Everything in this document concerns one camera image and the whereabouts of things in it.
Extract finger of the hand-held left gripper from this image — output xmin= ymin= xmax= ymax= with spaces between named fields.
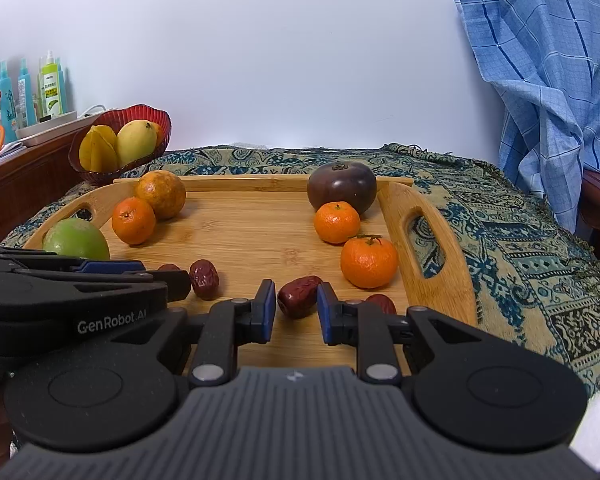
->
xmin=40 ymin=269 xmax=191 ymax=318
xmin=0 ymin=244 xmax=146 ymax=277

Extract green lime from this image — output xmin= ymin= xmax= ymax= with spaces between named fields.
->
xmin=42 ymin=218 xmax=111 ymax=261

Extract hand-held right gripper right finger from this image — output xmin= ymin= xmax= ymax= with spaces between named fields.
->
xmin=316 ymin=282 xmax=480 ymax=386

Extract small orange mandarin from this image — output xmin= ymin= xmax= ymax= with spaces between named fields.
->
xmin=313 ymin=201 xmax=361 ymax=246
xmin=111 ymin=196 xmax=157 ymax=246

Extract white plastic tray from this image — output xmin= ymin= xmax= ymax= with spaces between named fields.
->
xmin=16 ymin=110 xmax=93 ymax=148

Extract green spray bottle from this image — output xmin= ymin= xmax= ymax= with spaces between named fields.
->
xmin=39 ymin=50 xmax=65 ymax=121

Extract yellow starfruit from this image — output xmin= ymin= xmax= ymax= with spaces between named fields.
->
xmin=79 ymin=125 xmax=119 ymax=173

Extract white papers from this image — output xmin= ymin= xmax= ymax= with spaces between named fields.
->
xmin=0 ymin=140 xmax=27 ymax=169

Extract wooden serving tray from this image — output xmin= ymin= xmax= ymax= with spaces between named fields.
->
xmin=24 ymin=175 xmax=478 ymax=368

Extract large dull orange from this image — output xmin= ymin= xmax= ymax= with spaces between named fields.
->
xmin=134 ymin=170 xmax=187 ymax=220

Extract teal patterned blanket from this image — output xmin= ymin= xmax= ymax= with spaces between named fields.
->
xmin=0 ymin=142 xmax=600 ymax=401

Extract red plastic bowl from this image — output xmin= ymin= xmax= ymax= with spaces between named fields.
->
xmin=68 ymin=104 xmax=173 ymax=187

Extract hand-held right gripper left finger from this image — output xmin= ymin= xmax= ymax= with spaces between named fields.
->
xmin=110 ymin=279 xmax=277 ymax=386

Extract blue plaid cloth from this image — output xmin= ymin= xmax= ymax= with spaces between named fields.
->
xmin=454 ymin=0 xmax=600 ymax=235

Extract dark wooden cabinet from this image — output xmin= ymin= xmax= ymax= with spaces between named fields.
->
xmin=0 ymin=117 xmax=99 ymax=247

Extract yellow mango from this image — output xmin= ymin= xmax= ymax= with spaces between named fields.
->
xmin=115 ymin=119 xmax=159 ymax=167

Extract mandarin with green stem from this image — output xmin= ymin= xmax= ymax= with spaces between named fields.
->
xmin=340 ymin=234 xmax=399 ymax=290

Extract white fleece blanket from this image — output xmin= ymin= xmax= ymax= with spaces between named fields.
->
xmin=570 ymin=389 xmax=600 ymax=472

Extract blue bottle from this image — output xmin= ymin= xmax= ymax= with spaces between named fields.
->
xmin=0 ymin=60 xmax=18 ymax=143
xmin=16 ymin=58 xmax=38 ymax=128

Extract dark purple persimmon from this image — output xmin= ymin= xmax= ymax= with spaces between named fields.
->
xmin=307 ymin=161 xmax=378 ymax=217

